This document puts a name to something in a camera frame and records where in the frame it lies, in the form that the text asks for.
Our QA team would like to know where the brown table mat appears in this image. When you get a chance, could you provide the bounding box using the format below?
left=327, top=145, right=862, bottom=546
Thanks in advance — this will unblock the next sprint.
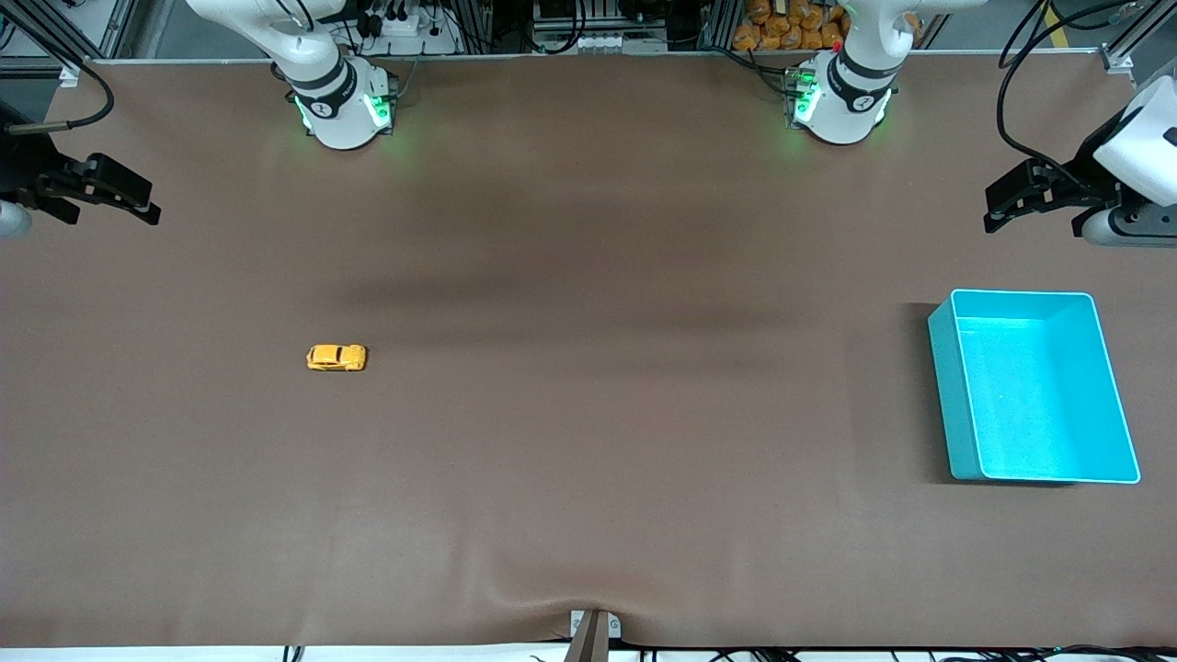
left=0, top=53, right=1177, bottom=650

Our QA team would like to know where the yellow beetle toy car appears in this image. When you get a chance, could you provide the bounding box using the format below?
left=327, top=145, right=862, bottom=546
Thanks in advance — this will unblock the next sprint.
left=306, top=344, right=368, bottom=372

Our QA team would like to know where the metal table clamp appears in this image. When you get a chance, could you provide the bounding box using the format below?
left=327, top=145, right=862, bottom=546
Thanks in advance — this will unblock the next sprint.
left=570, top=609, right=623, bottom=662

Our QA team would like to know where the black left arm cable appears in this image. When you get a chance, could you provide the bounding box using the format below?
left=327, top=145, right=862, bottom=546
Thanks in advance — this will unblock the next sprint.
left=998, top=0, right=1155, bottom=189

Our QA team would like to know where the white power strip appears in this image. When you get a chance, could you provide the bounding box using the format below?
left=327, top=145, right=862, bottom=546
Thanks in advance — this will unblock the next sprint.
left=363, top=0, right=461, bottom=56

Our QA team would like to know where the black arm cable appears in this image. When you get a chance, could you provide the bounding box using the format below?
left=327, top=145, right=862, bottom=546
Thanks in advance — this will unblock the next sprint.
left=998, top=0, right=1155, bottom=189
left=5, top=57, right=116, bottom=137

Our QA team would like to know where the white terminal block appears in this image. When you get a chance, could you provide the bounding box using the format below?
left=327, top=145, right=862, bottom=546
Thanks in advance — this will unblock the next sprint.
left=538, top=32, right=668, bottom=55

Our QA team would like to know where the orange packaged goods pile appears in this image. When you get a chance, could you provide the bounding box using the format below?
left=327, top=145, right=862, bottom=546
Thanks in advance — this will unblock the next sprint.
left=733, top=0, right=851, bottom=52

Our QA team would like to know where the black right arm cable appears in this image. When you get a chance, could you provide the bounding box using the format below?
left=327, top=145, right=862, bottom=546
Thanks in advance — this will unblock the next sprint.
left=5, top=57, right=116, bottom=137

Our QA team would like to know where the turquoise plastic bin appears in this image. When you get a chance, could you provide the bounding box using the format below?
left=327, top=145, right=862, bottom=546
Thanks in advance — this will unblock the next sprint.
left=927, top=289, right=1141, bottom=485

